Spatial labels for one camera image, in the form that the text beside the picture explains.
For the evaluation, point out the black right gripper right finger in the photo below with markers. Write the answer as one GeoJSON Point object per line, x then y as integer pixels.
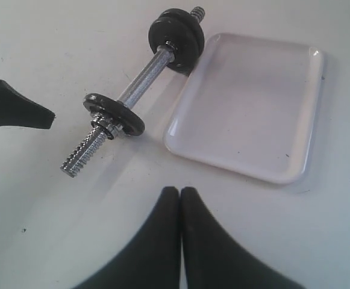
{"type": "Point", "coordinates": [213, 259]}

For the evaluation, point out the chrome threaded dumbbell bar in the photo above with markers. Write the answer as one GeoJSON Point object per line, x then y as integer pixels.
{"type": "Point", "coordinates": [137, 88]}

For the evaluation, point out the white rectangular plastic tray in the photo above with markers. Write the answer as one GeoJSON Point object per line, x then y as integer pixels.
{"type": "Point", "coordinates": [249, 107]}

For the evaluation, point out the chrome spin-lock collar nut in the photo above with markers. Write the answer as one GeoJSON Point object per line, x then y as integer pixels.
{"type": "Point", "coordinates": [106, 125]}

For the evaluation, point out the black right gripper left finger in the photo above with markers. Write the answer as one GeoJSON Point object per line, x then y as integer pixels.
{"type": "Point", "coordinates": [152, 258]}

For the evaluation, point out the black weight plate far end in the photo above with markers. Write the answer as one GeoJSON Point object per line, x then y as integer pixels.
{"type": "Point", "coordinates": [170, 33]}

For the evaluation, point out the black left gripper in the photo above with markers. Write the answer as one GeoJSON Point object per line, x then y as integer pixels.
{"type": "Point", "coordinates": [17, 110]}

